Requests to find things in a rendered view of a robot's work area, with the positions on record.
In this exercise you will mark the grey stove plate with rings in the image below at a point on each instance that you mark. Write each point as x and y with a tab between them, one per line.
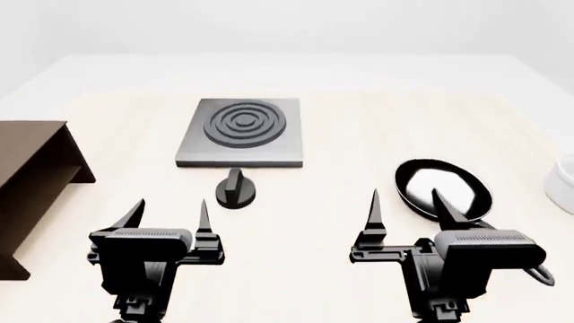
273	148

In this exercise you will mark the white ceramic bowl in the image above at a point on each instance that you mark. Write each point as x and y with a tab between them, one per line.
561	188

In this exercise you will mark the grey left gripper camera box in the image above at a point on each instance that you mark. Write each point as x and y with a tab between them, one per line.
148	242

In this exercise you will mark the black frying pan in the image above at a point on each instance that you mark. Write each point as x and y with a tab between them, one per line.
414	175

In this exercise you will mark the grey gripper camera box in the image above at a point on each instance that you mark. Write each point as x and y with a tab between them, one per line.
489	249
148	242

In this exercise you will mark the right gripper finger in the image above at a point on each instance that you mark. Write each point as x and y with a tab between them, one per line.
448	218
374	232

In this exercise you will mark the black stove knob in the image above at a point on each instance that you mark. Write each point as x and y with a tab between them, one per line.
235	195

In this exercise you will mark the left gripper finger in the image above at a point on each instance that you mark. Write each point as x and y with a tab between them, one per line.
205	232
132	218

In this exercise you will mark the grey right gripper camera box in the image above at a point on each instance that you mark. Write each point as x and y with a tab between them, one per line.
489	249

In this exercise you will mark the dark brown wooden shelf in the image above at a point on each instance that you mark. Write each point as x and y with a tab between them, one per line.
36	151

